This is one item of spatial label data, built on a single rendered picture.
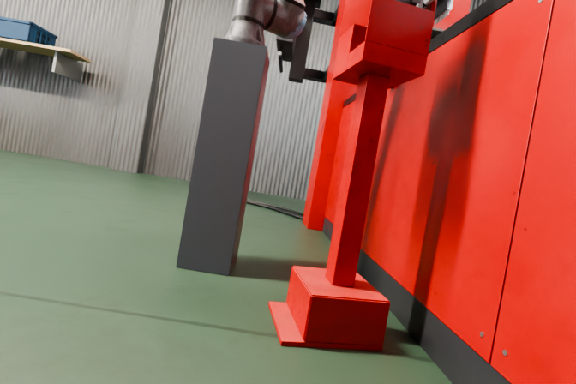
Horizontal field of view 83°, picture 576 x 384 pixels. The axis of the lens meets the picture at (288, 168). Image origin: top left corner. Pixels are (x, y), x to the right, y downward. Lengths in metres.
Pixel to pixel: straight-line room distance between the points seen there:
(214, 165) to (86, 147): 3.62
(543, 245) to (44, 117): 4.83
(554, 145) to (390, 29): 0.40
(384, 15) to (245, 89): 0.50
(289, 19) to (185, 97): 3.05
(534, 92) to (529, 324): 0.41
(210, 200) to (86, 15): 4.07
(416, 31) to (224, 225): 0.79
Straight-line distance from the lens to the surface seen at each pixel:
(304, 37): 2.87
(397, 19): 0.85
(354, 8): 2.43
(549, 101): 0.73
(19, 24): 4.63
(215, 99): 1.12
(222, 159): 1.10
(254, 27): 1.22
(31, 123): 5.03
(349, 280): 0.88
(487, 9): 0.99
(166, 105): 4.28
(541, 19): 0.82
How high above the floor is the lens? 0.40
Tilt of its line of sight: 1 degrees down
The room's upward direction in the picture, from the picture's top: 10 degrees clockwise
